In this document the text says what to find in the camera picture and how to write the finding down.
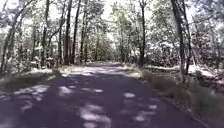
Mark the grey asphalt path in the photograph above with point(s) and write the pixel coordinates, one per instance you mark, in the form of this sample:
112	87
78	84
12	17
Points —
100	100

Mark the wood of tall trees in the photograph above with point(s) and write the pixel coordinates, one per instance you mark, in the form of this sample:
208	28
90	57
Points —
68	36

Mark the grass verge with undergrowth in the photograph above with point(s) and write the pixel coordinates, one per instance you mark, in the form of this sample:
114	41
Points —
23	78
196	91

